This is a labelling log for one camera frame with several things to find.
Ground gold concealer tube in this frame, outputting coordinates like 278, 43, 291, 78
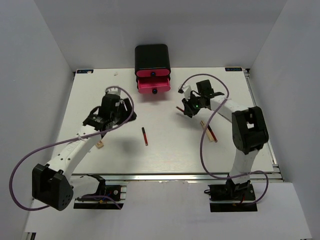
200, 120, 217, 143

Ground black drawer cabinet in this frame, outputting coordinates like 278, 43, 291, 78
134, 44, 171, 74

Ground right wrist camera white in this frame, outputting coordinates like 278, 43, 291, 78
178, 85, 192, 101

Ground blue table label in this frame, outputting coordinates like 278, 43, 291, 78
76, 69, 94, 74
224, 67, 243, 72

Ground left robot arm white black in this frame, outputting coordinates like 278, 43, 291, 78
31, 93, 137, 211

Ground left blue table label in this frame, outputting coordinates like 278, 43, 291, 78
76, 69, 94, 74

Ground right blue table label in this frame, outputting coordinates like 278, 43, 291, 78
224, 67, 243, 72

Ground beige foundation bottle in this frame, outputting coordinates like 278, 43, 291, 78
96, 140, 104, 149

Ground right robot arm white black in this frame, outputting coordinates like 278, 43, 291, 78
178, 79, 269, 200

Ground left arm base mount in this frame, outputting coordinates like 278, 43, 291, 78
70, 174, 127, 210

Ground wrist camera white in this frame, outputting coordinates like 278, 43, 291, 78
178, 85, 192, 101
105, 86, 122, 96

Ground dark red lip liner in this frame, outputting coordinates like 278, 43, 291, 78
207, 125, 218, 143

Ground red black lipstick tube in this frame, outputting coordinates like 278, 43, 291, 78
141, 127, 149, 146

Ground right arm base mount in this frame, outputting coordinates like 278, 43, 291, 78
203, 179, 258, 213

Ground pink drawer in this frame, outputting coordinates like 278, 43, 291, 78
136, 76, 171, 94
135, 68, 171, 78

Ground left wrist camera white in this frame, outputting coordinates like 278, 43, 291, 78
105, 86, 122, 96

